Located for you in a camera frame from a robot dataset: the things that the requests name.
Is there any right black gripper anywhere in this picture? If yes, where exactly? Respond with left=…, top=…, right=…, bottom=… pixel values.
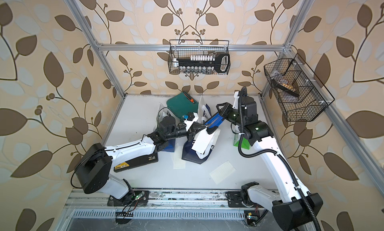
left=217, top=102, right=246, bottom=128

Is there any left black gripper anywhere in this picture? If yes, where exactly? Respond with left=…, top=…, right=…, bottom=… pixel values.
left=163, top=122, right=205, bottom=142

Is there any dark blue bag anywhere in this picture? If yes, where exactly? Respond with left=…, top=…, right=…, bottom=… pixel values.
left=182, top=129, right=220, bottom=164

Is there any white receipt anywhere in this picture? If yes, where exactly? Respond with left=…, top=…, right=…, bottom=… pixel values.
left=192, top=128, right=214, bottom=154
left=210, top=161, right=236, bottom=185
left=173, top=144, right=186, bottom=169

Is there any blue black stapler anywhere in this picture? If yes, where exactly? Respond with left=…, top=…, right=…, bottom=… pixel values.
left=204, top=112, right=225, bottom=135

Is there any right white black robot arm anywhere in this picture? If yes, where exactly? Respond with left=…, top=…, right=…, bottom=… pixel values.
left=217, top=94, right=323, bottom=231

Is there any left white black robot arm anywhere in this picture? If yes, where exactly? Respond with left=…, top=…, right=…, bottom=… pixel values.
left=74, top=116, right=206, bottom=203

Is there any blue white bag left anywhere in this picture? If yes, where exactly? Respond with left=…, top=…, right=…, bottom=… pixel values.
left=155, top=103, right=177, bottom=152

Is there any green plastic tool case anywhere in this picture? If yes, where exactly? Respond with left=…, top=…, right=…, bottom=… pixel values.
left=166, top=92, right=199, bottom=119

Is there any black flat box yellow label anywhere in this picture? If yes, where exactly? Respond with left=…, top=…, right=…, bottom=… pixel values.
left=114, top=153, right=159, bottom=172

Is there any orange black screwdriver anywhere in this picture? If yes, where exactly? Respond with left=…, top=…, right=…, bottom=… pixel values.
left=183, top=91, right=195, bottom=104

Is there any dark object in right basket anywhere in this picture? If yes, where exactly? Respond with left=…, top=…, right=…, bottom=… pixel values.
left=274, top=79, right=300, bottom=97

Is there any black socket tool set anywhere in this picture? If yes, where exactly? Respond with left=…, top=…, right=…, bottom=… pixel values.
left=173, top=52, right=231, bottom=75

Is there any right wire basket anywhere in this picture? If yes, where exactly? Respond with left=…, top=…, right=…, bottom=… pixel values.
left=264, top=54, right=335, bottom=122

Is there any wire basket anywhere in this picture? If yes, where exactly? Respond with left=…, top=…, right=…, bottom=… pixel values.
left=264, top=54, right=335, bottom=122
left=168, top=39, right=231, bottom=75

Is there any back wire basket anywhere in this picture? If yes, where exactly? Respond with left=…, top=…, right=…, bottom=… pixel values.
left=168, top=39, right=231, bottom=75

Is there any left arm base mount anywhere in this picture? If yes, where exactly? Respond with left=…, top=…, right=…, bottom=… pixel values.
left=107, top=191, right=150, bottom=207

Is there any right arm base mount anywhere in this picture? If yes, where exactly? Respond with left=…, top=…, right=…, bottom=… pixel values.
left=225, top=182, right=272, bottom=211

